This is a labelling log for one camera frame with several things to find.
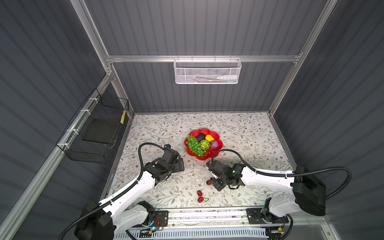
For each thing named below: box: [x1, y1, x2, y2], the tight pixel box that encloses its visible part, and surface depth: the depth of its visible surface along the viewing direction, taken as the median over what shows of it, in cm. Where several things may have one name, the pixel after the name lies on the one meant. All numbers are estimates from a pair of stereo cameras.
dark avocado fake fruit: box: [196, 133, 206, 143], surface depth 101 cm
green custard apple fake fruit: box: [199, 139, 211, 150], surface depth 96 cm
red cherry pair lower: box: [197, 190, 204, 203], surface depth 82 cm
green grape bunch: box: [186, 135, 210, 157], surface depth 96 cm
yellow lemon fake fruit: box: [205, 134, 215, 142], surface depth 103 cm
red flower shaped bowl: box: [201, 128, 223, 161], surface depth 101 cm
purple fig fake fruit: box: [210, 140, 219, 150], surface depth 98 cm
